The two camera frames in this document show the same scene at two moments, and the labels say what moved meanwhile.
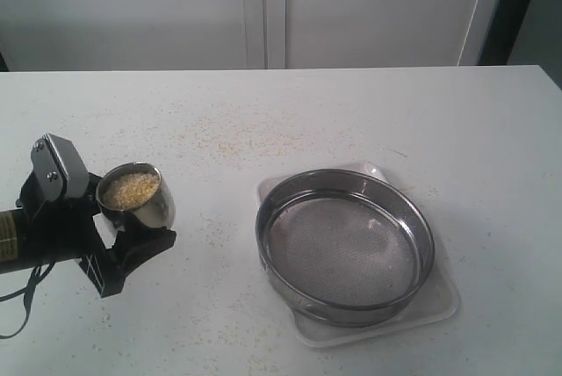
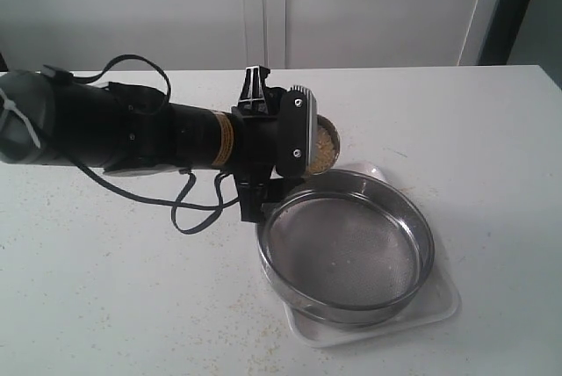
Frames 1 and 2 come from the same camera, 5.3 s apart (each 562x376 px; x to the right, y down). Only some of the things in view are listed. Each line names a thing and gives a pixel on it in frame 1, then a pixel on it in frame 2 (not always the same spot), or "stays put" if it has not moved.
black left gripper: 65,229 -> 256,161
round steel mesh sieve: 344,248 stays put
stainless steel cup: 138,188 -> 328,146
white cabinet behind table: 240,11 stays put
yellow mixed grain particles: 130,189 -> 325,149
